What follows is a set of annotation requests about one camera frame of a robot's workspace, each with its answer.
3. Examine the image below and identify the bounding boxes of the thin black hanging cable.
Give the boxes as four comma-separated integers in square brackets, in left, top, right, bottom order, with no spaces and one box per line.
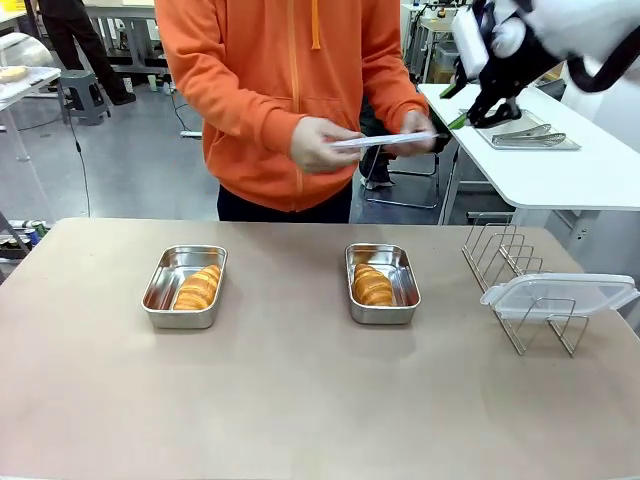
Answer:
[63,89,93,219]

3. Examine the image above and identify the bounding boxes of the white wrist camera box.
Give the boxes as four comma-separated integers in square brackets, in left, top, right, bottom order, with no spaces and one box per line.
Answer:
[451,7,490,77]

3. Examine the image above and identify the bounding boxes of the grey background workbench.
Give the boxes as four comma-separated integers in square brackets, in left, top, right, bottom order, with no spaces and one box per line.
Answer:
[84,2,167,71]

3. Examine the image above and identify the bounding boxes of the golden croissant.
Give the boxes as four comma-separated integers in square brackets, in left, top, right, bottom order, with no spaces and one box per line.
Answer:
[173,264,222,312]
[352,262,396,307]

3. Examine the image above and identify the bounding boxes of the rectangular stainless steel container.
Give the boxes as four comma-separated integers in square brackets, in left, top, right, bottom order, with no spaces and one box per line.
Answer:
[344,242,422,326]
[141,244,229,330]

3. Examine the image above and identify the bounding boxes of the clear plastic dome cover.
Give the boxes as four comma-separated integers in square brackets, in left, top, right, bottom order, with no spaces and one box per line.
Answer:
[0,32,56,69]

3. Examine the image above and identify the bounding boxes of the black metal chair frame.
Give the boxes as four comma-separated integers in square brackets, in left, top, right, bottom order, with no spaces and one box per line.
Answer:
[359,144,442,210]

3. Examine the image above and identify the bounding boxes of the metal wire lid rack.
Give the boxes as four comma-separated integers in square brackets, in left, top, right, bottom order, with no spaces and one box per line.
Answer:
[460,212,590,358]

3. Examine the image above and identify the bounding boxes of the bystander in black clothes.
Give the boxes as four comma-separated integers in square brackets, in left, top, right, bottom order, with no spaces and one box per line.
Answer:
[37,0,137,106]

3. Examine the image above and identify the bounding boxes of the translucent white plastic lid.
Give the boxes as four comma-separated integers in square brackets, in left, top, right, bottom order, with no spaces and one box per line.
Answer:
[479,272,640,321]

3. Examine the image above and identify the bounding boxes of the person's left hand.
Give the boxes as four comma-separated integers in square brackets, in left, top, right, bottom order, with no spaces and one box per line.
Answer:
[384,109,439,159]

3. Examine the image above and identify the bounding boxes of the white side table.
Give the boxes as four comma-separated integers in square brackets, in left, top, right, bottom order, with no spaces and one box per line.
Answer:
[416,82,640,229]

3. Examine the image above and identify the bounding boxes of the person's right hand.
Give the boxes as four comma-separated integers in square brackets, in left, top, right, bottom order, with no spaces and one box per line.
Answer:
[291,115,366,175]

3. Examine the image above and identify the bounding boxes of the white paper sheet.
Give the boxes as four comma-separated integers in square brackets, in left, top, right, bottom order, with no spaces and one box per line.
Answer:
[327,130,441,151]

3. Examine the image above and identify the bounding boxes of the person's torso orange hoodie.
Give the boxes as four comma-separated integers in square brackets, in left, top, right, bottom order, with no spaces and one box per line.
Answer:
[153,0,431,224]

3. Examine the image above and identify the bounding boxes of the person's right forearm orange sleeve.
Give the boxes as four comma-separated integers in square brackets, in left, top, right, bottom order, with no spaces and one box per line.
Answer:
[167,64,307,156]

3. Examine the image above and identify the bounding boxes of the steel kitchen tongs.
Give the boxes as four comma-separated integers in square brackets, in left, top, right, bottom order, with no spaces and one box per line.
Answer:
[499,123,552,137]
[491,131,568,149]

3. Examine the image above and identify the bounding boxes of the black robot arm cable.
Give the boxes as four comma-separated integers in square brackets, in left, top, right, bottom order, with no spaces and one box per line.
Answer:
[566,34,640,94]

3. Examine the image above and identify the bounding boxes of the brown cardboard box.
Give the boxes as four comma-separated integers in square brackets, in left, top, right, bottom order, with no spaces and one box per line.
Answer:
[427,47,459,84]

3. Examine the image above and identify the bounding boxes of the white folding table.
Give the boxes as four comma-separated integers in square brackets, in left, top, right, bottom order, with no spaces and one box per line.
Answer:
[0,64,62,162]

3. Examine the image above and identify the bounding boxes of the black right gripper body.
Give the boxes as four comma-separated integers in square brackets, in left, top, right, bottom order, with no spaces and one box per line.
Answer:
[478,27,562,104]

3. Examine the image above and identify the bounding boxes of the flat steel tray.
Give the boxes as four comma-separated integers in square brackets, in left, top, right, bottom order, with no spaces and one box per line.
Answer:
[458,107,583,152]

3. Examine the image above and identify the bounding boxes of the grey plastic stool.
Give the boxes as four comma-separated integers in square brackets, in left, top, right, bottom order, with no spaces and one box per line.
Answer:
[58,69,112,126]

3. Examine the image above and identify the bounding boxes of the person's left forearm orange sleeve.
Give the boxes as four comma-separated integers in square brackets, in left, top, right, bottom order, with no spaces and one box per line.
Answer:
[369,44,431,126]

